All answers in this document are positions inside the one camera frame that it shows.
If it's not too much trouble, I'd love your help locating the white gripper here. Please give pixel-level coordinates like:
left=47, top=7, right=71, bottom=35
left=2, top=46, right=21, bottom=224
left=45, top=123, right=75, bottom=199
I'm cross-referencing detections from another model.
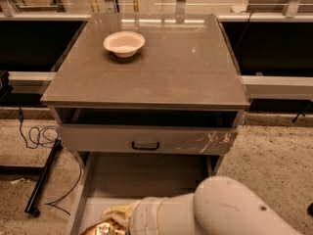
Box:
left=101, top=197, right=162, bottom=235

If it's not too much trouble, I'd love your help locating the orange can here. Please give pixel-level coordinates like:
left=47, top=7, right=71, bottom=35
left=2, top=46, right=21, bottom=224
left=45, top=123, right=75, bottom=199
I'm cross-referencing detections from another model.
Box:
left=80, top=219, right=128, bottom=235

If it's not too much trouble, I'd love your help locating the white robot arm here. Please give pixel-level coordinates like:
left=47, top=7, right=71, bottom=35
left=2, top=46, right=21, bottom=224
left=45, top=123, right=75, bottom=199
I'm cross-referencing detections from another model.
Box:
left=101, top=176, right=301, bottom=235

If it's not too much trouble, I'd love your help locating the open grey middle drawer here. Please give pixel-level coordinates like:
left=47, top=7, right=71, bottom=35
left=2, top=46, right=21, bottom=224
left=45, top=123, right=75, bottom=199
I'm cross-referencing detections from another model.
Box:
left=66, top=153, right=219, bottom=235

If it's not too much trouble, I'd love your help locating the closed grey top drawer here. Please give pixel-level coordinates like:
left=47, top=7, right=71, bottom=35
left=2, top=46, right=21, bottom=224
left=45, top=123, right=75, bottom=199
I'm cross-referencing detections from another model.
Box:
left=59, top=124, right=238, bottom=155

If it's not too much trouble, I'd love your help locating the grey drawer cabinet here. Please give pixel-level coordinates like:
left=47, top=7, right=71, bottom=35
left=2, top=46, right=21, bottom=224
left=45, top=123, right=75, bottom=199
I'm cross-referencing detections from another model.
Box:
left=39, top=12, right=251, bottom=181

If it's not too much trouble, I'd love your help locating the black metal bar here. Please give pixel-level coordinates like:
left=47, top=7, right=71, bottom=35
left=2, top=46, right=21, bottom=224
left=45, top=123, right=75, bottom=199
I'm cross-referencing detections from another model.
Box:
left=24, top=139, right=63, bottom=218

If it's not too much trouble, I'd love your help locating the white paper bowl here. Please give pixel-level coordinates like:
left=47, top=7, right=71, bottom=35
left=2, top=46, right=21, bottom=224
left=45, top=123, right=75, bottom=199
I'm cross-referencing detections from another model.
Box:
left=103, top=31, right=145, bottom=58

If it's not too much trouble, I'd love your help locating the blue cable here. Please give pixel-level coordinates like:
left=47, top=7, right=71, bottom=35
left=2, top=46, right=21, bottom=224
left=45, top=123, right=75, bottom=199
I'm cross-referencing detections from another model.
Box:
left=18, top=107, right=83, bottom=215

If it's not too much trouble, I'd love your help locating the black drawer handle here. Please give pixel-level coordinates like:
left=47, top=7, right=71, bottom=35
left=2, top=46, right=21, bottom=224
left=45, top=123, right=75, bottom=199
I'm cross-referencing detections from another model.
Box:
left=131, top=141, right=159, bottom=151

